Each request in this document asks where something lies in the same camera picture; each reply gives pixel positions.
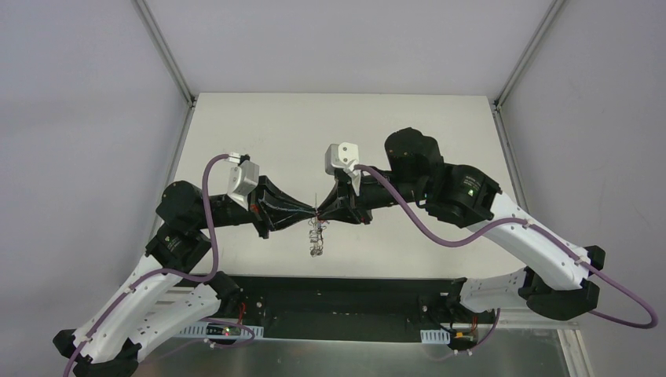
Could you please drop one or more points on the left white cable duct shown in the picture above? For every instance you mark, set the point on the left white cable duct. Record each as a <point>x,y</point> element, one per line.
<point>221,330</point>

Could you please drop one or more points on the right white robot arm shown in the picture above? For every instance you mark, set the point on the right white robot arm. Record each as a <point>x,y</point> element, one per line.
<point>555,280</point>

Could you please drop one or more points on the white cable duct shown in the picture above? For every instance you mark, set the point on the white cable duct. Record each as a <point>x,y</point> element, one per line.
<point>437,336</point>
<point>221,330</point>

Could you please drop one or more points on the right aluminium frame post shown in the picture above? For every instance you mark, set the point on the right aluminium frame post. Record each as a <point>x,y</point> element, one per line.
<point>530,51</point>

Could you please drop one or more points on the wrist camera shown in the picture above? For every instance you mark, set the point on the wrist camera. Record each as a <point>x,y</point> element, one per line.
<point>243,180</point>
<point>345,157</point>

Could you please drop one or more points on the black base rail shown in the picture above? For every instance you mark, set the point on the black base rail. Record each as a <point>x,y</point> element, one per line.
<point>348,309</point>

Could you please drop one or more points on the right white cable duct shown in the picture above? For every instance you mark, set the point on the right white cable duct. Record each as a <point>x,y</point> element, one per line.
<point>437,336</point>

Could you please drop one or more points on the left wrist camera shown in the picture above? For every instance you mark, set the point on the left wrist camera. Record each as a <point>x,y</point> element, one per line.
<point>243,180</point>

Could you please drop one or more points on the left aluminium frame post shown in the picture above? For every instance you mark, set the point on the left aluminium frame post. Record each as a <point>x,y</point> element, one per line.
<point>164,51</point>

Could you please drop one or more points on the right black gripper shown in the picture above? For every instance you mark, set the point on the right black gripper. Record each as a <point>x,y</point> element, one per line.
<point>353,197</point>

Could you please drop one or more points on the aluminium frame post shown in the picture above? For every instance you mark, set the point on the aluminium frame post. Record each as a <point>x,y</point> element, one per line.
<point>164,51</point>
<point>530,51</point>

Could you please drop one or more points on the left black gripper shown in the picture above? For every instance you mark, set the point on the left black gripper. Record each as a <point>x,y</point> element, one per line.
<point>257,210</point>

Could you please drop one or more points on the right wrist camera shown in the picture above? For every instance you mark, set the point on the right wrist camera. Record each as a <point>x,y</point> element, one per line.
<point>345,157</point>

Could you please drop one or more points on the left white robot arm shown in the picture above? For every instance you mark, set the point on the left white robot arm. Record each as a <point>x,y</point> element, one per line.
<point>162,296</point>

